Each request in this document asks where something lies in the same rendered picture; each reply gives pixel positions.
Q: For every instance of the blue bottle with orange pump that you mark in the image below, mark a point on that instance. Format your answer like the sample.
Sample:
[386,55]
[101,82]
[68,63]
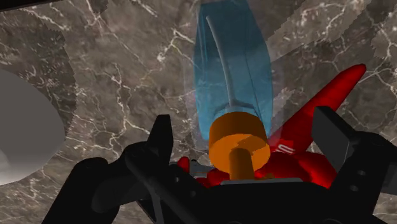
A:
[238,62]

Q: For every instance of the grey round object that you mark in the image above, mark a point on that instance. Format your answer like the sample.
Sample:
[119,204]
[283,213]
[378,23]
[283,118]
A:
[24,130]

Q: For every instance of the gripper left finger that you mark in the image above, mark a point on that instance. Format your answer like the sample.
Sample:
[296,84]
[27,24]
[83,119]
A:
[145,173]

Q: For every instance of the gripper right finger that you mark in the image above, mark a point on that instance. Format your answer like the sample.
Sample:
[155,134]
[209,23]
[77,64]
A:
[356,167]

